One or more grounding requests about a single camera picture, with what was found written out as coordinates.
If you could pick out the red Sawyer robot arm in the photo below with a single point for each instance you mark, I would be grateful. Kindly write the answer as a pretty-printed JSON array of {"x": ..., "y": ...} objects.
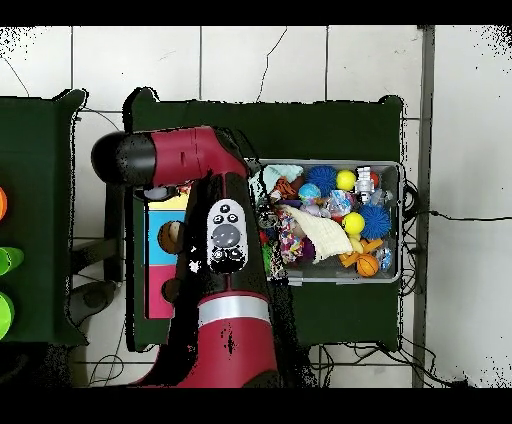
[{"x": 180, "y": 156}]

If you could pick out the wooden box with three holes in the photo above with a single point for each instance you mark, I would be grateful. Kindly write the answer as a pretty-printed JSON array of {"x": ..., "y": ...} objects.
[{"x": 160, "y": 248}]

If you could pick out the clear mesh bin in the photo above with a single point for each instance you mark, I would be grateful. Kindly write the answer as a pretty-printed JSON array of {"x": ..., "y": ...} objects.
[{"x": 340, "y": 274}]

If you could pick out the mint green cloth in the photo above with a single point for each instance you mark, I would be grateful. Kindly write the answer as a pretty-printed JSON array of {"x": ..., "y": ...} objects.
[{"x": 280, "y": 172}]

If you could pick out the blue globe ball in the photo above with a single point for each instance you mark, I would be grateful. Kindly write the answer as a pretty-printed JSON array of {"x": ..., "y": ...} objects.
[{"x": 310, "y": 194}]

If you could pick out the blue spiky rubber ball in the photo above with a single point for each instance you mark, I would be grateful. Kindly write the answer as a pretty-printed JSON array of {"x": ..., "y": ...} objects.
[
  {"x": 322, "y": 180},
  {"x": 374, "y": 221}
]

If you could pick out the cream ribbed cloth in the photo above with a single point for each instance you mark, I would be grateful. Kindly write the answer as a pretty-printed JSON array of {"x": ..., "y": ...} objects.
[{"x": 326, "y": 236}]

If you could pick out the yellow foam ball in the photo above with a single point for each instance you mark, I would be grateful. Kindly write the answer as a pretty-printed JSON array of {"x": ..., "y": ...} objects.
[
  {"x": 346, "y": 180},
  {"x": 353, "y": 223}
]

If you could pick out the white toy robot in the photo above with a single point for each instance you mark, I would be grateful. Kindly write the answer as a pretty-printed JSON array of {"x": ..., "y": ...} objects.
[{"x": 364, "y": 184}]

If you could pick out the orange toy basketball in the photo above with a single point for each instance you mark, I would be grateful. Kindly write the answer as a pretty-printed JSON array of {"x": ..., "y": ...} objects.
[{"x": 367, "y": 265}]

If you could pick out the grey rounded object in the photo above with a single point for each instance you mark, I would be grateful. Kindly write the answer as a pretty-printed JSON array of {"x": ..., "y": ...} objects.
[{"x": 92, "y": 300}]

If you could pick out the dark green side table cloth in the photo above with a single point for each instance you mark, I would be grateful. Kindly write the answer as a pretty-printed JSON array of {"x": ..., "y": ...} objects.
[{"x": 40, "y": 160}]

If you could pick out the green plastic cup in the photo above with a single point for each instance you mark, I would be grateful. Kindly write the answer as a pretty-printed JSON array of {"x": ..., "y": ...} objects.
[{"x": 10, "y": 260}]

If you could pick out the green round plastic object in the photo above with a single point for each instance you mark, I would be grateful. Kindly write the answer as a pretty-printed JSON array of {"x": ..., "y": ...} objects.
[{"x": 4, "y": 316}]

